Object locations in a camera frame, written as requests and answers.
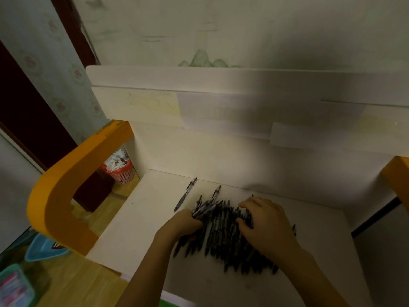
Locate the dark brown door frame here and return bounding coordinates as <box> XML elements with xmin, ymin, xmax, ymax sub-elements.
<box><xmin>0</xmin><ymin>41</ymin><xmax>79</xmax><ymax>171</ymax></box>

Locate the small white paper strip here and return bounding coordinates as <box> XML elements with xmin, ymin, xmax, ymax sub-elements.
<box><xmin>270</xmin><ymin>122</ymin><xmax>355</xmax><ymax>151</ymax></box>

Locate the large white paper sheet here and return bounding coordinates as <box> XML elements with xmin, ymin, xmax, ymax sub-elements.
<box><xmin>176</xmin><ymin>91</ymin><xmax>365</xmax><ymax>139</ymax></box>

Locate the dark brown corner trim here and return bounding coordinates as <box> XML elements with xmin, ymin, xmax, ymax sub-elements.
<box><xmin>49</xmin><ymin>0</ymin><xmax>140</xmax><ymax>181</ymax></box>

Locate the person's right forearm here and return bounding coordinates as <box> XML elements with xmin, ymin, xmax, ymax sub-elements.
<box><xmin>278</xmin><ymin>247</ymin><xmax>349</xmax><ymax>307</ymax></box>

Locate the teal container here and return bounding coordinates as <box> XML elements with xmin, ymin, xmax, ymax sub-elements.
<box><xmin>0</xmin><ymin>264</ymin><xmax>36</xmax><ymax>307</ymax></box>

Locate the person's left hand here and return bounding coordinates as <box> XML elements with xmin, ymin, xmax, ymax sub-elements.
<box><xmin>155</xmin><ymin>209</ymin><xmax>204</xmax><ymax>245</ymax></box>

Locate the pile of black pens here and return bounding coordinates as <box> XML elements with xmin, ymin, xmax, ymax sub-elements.
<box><xmin>172</xmin><ymin>185</ymin><xmax>280</xmax><ymax>275</ymax></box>

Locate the red plastic basket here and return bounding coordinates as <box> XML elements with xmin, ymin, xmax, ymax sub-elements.
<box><xmin>101</xmin><ymin>159</ymin><xmax>135</xmax><ymax>185</ymax></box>

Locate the blue plastic basin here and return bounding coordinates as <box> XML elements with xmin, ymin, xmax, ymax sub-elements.
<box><xmin>25</xmin><ymin>234</ymin><xmax>71</xmax><ymax>263</ymax></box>

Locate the person's left forearm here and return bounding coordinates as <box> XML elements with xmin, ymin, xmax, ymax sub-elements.
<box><xmin>116</xmin><ymin>233</ymin><xmax>179</xmax><ymax>307</ymax></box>

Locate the crumpled white paper trash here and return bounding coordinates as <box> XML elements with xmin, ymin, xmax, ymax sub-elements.
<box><xmin>104</xmin><ymin>149</ymin><xmax>130</xmax><ymax>172</ymax></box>

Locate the white door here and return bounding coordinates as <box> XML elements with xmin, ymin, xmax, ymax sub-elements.
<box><xmin>0</xmin><ymin>129</ymin><xmax>44</xmax><ymax>253</ymax></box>

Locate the person's right hand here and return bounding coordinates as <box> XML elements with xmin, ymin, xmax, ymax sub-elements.
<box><xmin>236</xmin><ymin>197</ymin><xmax>302</xmax><ymax>263</ymax></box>

